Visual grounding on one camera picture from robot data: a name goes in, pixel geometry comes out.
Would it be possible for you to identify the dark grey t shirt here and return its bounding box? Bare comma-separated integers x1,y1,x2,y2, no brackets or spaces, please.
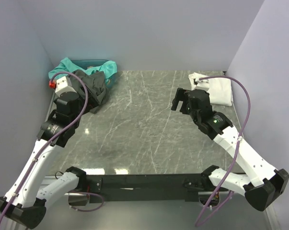
73,69,107,114

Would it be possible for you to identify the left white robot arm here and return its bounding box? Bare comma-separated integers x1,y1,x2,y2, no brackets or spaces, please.
0,92,87,229

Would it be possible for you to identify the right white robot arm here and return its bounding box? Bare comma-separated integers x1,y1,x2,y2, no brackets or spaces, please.
171,88,289,211

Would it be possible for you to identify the folded white t shirt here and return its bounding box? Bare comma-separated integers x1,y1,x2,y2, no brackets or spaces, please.
188,72,233,106

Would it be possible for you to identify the teal t shirt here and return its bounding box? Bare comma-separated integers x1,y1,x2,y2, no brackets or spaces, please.
48,57,117,84

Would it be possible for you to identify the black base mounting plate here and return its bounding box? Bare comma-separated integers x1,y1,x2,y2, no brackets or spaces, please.
87,173,215,202

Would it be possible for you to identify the teal plastic basket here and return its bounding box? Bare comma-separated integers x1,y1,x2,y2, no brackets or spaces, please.
72,59,117,88

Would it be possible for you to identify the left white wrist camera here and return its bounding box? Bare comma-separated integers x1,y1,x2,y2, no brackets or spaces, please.
49,76,76,97

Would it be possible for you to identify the aluminium rail frame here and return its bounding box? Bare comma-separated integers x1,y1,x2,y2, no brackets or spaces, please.
5,173,283,230

